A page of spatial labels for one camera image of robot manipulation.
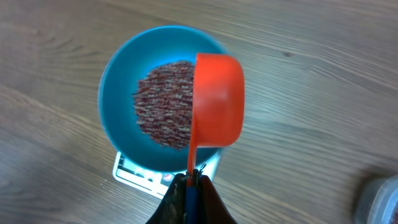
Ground red measuring scoop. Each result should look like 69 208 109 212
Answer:
185 52 246 224

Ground white digital kitchen scale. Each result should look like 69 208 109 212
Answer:
112 148 223 200

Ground teal plastic bowl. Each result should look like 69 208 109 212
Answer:
98 26 228 172

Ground clear plastic food container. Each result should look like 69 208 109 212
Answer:
354 175 397 224

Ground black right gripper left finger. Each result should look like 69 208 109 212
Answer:
146 174 187 224

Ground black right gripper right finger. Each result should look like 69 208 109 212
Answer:
197 172 237 224

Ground red beans in bowl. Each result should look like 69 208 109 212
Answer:
132 60 195 150

